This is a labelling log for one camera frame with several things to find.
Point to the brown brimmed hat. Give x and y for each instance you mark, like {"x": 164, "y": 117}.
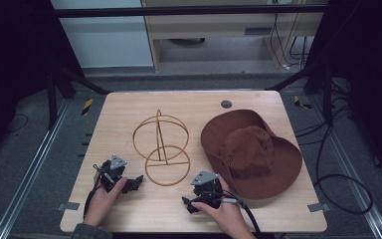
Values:
{"x": 250, "y": 154}

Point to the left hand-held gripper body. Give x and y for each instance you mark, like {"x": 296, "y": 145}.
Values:
{"x": 112, "y": 172}

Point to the grey metal table bracket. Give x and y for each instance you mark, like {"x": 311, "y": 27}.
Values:
{"x": 69, "y": 206}
{"x": 318, "y": 207}

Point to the black horizontal frame bar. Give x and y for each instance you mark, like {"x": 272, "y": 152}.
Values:
{"x": 179, "y": 11}

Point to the white cabinet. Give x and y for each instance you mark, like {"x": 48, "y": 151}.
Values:
{"x": 106, "y": 40}

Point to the yellow black striped tape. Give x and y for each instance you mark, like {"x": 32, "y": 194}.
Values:
{"x": 87, "y": 107}
{"x": 301, "y": 103}

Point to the round grey table grommet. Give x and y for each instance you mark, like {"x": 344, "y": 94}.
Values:
{"x": 226, "y": 104}

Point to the black curtain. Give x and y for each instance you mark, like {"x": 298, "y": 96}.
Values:
{"x": 10, "y": 59}
{"x": 368, "y": 66}

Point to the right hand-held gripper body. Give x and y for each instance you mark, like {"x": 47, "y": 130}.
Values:
{"x": 207, "y": 187}

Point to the person's left hand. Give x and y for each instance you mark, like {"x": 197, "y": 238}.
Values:
{"x": 104, "y": 202}

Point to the aluminium floor rail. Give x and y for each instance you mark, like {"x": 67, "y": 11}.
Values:
{"x": 354, "y": 172}
{"x": 30, "y": 166}

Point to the person's right hand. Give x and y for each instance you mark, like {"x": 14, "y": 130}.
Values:
{"x": 227, "y": 217}

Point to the black metal stand leg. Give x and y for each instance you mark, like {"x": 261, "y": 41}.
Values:
{"x": 326, "y": 96}
{"x": 52, "y": 99}

